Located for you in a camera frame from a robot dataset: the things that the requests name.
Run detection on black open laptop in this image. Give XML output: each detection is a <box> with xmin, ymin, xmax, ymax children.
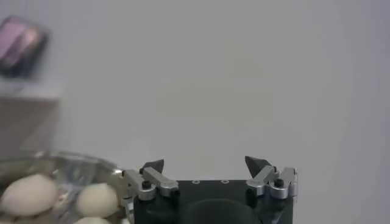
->
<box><xmin>0</xmin><ymin>15</ymin><xmax>51</xmax><ymax>80</ymax></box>

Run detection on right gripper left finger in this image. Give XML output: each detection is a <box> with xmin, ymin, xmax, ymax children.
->
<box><xmin>121</xmin><ymin>158</ymin><xmax>180</xmax><ymax>201</ymax></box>

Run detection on perforated steel steamer basket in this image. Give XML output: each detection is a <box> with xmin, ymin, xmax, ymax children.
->
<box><xmin>0</xmin><ymin>150</ymin><xmax>129</xmax><ymax>224</ymax></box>

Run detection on white steamed baozi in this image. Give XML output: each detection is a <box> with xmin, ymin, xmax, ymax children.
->
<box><xmin>75</xmin><ymin>182</ymin><xmax>120</xmax><ymax>219</ymax></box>
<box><xmin>0</xmin><ymin>173</ymin><xmax>59</xmax><ymax>217</ymax></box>
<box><xmin>73</xmin><ymin>216</ymin><xmax>112</xmax><ymax>224</ymax></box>

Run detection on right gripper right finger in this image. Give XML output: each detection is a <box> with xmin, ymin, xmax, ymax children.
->
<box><xmin>245</xmin><ymin>155</ymin><xmax>299</xmax><ymax>200</ymax></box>

